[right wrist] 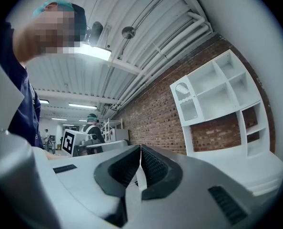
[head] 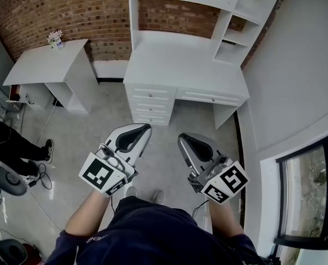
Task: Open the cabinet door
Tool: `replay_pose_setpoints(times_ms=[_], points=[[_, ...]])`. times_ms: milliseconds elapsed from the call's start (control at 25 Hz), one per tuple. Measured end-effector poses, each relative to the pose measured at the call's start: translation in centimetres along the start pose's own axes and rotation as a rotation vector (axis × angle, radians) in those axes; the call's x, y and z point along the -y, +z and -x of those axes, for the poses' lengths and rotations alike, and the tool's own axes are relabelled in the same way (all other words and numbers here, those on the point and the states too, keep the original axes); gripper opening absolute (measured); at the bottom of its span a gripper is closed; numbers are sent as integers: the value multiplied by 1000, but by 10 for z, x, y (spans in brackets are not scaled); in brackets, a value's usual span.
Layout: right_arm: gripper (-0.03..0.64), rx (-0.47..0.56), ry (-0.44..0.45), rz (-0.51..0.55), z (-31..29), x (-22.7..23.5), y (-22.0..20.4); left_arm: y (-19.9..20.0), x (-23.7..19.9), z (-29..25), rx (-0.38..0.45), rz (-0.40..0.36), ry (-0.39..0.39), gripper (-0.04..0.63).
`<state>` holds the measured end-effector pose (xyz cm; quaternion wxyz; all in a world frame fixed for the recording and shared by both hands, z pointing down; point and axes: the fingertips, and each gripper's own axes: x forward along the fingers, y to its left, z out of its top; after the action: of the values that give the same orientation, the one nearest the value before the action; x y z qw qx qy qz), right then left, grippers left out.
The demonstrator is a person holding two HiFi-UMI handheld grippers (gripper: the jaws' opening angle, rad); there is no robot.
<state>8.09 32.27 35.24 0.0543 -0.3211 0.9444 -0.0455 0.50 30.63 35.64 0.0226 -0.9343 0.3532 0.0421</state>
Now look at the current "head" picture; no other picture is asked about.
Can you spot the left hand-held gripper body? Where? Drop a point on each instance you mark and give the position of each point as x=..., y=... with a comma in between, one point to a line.
x=97, y=172

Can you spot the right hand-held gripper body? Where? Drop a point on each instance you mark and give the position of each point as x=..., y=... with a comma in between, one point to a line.
x=224, y=184

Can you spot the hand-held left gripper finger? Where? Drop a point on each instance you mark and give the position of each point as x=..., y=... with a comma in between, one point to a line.
x=113, y=137
x=140, y=150

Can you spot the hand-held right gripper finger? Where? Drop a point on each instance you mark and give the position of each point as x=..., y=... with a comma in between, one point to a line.
x=211, y=148
x=184, y=150

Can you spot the person's right forearm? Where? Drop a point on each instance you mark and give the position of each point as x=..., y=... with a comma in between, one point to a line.
x=226, y=219

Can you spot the person's left forearm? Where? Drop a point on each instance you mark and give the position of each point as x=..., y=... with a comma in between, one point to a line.
x=89, y=217

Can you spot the white desk with hutch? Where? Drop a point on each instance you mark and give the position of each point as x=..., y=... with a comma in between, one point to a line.
x=180, y=65

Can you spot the person's left grey shoe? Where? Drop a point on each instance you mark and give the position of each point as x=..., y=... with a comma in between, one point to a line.
x=131, y=192

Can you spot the person's grey shoe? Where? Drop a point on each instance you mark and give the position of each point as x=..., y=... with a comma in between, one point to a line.
x=159, y=197
x=131, y=192

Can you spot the person's right grey shoe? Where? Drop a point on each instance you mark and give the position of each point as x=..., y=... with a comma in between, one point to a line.
x=159, y=197

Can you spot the black framed window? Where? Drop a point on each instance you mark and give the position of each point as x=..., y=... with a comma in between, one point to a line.
x=307, y=189

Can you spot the person's dark navy shirt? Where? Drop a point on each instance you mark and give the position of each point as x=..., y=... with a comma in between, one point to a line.
x=153, y=236

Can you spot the grey round floor device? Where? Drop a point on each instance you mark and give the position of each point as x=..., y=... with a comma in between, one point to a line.
x=6, y=179

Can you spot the white side table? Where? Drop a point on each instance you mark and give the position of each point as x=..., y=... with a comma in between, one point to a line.
x=45, y=65

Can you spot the pink flowers in vase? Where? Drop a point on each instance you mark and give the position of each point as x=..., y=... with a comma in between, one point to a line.
x=55, y=39

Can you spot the black round floor device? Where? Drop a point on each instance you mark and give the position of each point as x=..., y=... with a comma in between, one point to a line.
x=10, y=251

